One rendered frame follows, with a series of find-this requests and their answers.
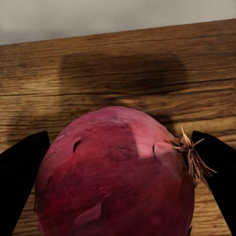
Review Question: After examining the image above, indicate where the cutting board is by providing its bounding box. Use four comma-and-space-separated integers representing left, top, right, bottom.
0, 19, 236, 236

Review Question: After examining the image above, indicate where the vidalia onion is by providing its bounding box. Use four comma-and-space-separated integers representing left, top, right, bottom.
33, 106, 212, 236

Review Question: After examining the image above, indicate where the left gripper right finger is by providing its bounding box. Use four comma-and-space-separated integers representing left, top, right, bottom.
191, 131, 236, 236

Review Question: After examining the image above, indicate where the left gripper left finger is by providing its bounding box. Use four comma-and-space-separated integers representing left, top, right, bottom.
0, 131, 50, 236

